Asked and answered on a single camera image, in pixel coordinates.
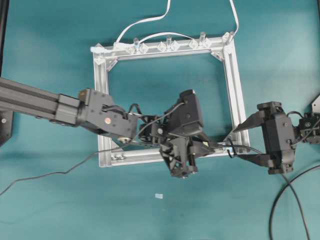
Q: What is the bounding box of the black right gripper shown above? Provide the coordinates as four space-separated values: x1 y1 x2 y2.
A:
233 101 294 174

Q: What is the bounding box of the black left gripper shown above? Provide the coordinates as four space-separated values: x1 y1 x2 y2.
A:
159 132 225 178

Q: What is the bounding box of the black wire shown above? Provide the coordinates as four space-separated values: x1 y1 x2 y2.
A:
232 143 320 240

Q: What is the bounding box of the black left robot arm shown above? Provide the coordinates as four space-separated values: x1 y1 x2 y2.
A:
0 78 222 178

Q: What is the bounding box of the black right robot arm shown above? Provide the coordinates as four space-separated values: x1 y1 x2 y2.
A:
234 101 320 175

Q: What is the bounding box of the blue tape on frame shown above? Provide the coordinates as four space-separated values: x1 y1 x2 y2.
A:
223 145 233 153

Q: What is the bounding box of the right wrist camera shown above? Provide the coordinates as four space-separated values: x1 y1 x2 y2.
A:
263 112 295 165

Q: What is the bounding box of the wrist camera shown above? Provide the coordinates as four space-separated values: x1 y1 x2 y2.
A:
167 89 204 137
263 112 295 165

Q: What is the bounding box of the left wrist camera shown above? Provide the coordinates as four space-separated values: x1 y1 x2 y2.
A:
167 89 204 137

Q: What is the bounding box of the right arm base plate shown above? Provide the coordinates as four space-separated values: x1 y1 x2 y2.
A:
310 95 320 117

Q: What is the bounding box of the aluminium extrusion frame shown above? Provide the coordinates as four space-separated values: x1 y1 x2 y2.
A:
90 32 246 168

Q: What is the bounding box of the corner clear standoff post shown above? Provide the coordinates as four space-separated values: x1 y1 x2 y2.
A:
224 31 236 44

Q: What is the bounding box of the right clear standoff post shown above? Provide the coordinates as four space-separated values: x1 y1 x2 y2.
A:
199 31 206 47

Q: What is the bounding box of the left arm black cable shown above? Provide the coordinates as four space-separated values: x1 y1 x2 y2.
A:
0 101 188 197

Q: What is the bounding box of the middle clear standoff post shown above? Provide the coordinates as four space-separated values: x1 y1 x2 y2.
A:
166 35 172 51

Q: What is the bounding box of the left clear standoff post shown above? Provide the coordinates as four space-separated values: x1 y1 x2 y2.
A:
133 37 140 54

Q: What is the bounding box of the white flat ethernet cable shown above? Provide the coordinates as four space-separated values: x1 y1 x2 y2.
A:
113 0 241 50

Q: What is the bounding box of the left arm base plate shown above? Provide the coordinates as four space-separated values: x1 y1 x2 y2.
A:
0 109 14 147

